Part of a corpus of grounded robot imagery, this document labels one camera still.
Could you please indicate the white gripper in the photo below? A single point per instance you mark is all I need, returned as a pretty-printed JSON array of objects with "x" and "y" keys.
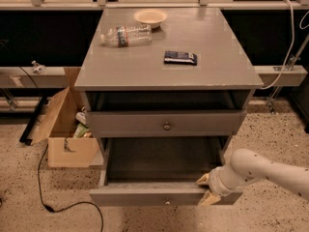
[{"x": 214, "y": 184}]

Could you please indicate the grey drawer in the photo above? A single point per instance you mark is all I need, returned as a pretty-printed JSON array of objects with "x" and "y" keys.
[
  {"x": 157, "y": 171},
  {"x": 165, "y": 123}
]

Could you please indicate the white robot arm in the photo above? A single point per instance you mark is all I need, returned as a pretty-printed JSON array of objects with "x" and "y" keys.
[{"x": 246, "y": 167}]

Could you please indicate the grey top drawer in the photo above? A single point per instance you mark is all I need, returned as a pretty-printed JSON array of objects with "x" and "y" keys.
[{"x": 165, "y": 123}]

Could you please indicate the grey drawer cabinet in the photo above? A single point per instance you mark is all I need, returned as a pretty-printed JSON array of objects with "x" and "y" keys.
[{"x": 135, "y": 78}]

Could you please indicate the open cardboard box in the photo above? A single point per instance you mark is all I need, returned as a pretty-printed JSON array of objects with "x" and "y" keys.
[{"x": 58, "y": 125}]

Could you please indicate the dark blue snack packet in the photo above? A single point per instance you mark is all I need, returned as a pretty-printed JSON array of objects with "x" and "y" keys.
[{"x": 182, "y": 58}]

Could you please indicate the green packet in box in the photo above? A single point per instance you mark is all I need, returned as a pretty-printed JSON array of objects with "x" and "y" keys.
[{"x": 80, "y": 131}]

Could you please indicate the white bottle in box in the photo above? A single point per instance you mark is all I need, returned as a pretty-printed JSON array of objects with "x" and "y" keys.
[{"x": 81, "y": 117}]

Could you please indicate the clear plastic water bottle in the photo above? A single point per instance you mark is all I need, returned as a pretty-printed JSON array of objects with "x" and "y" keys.
[{"x": 124, "y": 36}]

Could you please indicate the beige ceramic bowl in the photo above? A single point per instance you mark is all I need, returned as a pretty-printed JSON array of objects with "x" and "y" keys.
[{"x": 152, "y": 17}]

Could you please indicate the black metal stand leg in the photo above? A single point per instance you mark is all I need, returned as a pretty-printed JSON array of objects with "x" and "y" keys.
[{"x": 24, "y": 137}]

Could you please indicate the small clear object on ledge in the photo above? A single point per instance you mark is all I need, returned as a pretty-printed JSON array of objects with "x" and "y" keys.
[{"x": 38, "y": 68}]

